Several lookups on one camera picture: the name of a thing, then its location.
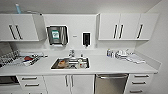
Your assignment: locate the stainless steel dishwasher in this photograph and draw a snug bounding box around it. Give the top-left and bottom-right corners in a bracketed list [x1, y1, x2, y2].
[93, 72, 130, 94]

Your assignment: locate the black soap dispenser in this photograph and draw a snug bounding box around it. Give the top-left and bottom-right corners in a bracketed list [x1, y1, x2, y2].
[81, 31, 92, 48]

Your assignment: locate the chrome faucet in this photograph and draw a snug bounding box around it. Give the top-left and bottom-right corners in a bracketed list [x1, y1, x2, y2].
[68, 48, 77, 59]

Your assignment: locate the white cup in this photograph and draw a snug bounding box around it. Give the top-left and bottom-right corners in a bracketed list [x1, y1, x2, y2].
[75, 59, 86, 69]

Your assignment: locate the steel sink basin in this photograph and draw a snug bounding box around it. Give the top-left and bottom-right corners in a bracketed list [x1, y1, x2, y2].
[50, 56, 91, 71]

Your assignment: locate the blue white soap bottle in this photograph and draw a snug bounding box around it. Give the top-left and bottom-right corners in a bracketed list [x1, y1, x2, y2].
[106, 48, 115, 59]

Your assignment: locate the plate with food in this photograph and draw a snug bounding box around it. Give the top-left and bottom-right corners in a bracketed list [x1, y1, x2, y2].
[56, 60, 69, 69]

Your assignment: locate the steel paper towel dispenser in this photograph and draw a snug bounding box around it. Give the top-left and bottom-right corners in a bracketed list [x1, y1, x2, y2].
[46, 24, 70, 47]

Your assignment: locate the white sink cabinet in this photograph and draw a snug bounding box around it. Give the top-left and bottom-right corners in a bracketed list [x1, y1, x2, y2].
[43, 73, 96, 94]

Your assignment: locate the teal bottle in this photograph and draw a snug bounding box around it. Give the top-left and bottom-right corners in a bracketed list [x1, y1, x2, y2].
[14, 2, 22, 15]

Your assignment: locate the black built-in microwave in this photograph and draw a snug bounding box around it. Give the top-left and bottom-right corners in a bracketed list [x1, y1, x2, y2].
[0, 75, 20, 87]

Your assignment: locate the wire dish rack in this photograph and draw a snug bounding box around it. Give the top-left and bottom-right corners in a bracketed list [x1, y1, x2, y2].
[0, 49, 48, 68]

